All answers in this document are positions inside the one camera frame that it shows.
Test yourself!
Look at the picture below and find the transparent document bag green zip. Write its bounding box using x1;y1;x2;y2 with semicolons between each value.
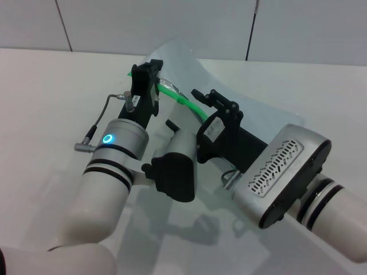
120;38;302;275

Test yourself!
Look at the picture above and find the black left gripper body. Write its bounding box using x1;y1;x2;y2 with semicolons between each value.
119;84;161;131

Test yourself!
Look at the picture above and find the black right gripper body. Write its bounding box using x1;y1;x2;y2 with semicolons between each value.
201;111;271;174

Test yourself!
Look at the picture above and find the grey left gripper cable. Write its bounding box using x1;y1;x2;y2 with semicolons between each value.
74;90;138;152

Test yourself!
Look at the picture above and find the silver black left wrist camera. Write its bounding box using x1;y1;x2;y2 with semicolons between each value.
141;119;199;203

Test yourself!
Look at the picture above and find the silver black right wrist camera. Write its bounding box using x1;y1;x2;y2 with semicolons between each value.
231;123;333;230

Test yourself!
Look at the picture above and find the dark right gripper cable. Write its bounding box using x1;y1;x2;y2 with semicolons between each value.
220;168;242;189

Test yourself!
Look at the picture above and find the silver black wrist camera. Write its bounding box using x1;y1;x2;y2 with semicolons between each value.
141;119;199;203
231;123;333;230

